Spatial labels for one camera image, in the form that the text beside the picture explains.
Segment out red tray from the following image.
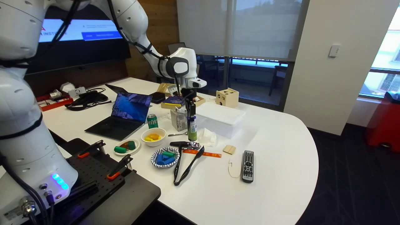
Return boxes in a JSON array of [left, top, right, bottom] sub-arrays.
[[36, 93, 74, 112]]

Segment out white rectangular box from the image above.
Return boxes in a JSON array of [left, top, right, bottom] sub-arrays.
[[195, 101, 247, 139]]

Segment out green bottle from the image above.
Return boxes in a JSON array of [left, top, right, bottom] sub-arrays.
[[187, 115, 198, 142]]

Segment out white flat cutout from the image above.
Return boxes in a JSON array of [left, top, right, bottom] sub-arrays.
[[228, 155, 243, 179]]

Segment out grey remote control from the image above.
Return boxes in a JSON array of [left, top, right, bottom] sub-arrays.
[[241, 150, 255, 184]]

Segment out black handled metal scoop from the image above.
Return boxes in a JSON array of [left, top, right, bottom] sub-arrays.
[[170, 141, 201, 151]]

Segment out wooden tray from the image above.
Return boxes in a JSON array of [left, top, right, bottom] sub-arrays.
[[156, 82, 207, 108]]

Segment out heap of black cables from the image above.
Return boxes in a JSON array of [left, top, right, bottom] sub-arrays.
[[65, 88, 112, 112]]

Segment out wooden shape sorter box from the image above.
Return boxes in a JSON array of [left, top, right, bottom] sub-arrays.
[[215, 87, 240, 109]]

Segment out crumpled white tissue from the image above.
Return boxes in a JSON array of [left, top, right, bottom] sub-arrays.
[[197, 127, 218, 148]]

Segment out green drink can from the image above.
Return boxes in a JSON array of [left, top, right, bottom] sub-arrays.
[[147, 113, 159, 129]]

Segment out small white plate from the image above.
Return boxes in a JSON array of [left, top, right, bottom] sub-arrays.
[[113, 139, 141, 156]]

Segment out blue book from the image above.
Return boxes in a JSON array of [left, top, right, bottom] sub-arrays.
[[161, 95, 187, 109]]

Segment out black and orange clamp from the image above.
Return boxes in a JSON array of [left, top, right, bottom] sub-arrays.
[[106, 154, 134, 181], [77, 140, 106, 159]]

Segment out wall switch plate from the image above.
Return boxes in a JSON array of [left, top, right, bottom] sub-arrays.
[[328, 44, 341, 58]]

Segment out window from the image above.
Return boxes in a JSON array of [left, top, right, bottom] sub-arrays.
[[359, 6, 400, 99]]

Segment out red cabinet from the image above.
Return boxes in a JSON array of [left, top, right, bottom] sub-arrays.
[[366, 91, 400, 153]]

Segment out window roller blind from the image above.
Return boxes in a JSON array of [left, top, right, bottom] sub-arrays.
[[176, 0, 310, 62]]

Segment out white power adapter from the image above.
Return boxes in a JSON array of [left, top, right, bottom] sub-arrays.
[[68, 87, 87, 98]]

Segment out open black laptop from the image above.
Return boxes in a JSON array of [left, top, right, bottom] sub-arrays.
[[84, 92, 153, 141]]

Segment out large wall screen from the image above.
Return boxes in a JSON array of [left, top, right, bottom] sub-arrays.
[[26, 5, 132, 76]]

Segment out heap of blue green blocks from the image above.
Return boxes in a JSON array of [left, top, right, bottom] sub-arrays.
[[155, 151, 176, 166]]

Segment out office chair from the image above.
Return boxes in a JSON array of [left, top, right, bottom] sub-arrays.
[[167, 42, 187, 56]]

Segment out black plastic tongs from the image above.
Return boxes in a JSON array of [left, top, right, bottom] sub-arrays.
[[173, 146, 205, 187]]

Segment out clear plastic container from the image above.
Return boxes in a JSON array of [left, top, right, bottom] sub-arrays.
[[170, 107, 188, 132]]

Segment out orange ruler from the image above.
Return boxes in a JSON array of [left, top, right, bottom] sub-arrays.
[[182, 149, 223, 158]]

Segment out blue patterned paper bowl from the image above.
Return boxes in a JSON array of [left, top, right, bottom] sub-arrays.
[[151, 147, 181, 169]]

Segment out small black case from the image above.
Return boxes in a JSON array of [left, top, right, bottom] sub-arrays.
[[149, 92, 166, 104]]

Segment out white bowl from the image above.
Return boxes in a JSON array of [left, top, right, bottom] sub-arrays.
[[141, 127, 167, 147]]

